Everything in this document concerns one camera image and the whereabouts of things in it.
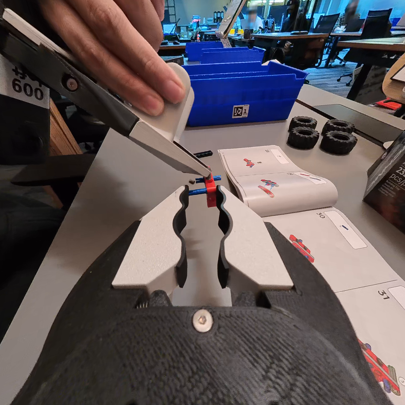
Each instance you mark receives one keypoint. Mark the person's left hand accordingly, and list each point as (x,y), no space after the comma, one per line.
(110,41)

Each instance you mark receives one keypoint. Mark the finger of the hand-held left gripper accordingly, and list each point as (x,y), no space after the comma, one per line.
(167,148)

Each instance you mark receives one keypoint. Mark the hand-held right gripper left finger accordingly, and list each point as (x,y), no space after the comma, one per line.
(148,250)

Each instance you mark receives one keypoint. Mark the small white round piece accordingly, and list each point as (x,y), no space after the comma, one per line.
(388,145)

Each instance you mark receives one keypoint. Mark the brown office table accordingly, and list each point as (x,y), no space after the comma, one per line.
(291,35)
(370,44)

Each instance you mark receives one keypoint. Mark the red and blue brick assembly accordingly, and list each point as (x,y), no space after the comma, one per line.
(211,193)

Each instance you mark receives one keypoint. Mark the black toy tire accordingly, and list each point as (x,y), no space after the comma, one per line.
(338,126)
(338,142)
(303,137)
(303,122)

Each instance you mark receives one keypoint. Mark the large blue storage bin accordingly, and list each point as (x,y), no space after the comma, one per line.
(221,98)

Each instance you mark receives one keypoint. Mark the wooden chair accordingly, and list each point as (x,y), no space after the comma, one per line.
(65,133)

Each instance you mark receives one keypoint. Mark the tan curved chair back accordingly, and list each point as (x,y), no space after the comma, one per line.
(390,88)

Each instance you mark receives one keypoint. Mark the dark cardboard box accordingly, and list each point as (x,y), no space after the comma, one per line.
(389,189)

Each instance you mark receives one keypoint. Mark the black office chair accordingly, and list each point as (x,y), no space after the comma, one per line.
(376,28)
(326,28)

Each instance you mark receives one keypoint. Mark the red flat piece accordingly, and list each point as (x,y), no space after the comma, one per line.
(388,103)

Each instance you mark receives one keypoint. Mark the open instruction booklet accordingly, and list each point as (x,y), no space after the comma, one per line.
(284,196)

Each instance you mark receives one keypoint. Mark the black toy beam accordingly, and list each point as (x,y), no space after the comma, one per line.
(202,154)

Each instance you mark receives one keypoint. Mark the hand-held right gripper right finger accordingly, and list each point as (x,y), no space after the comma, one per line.
(256,253)

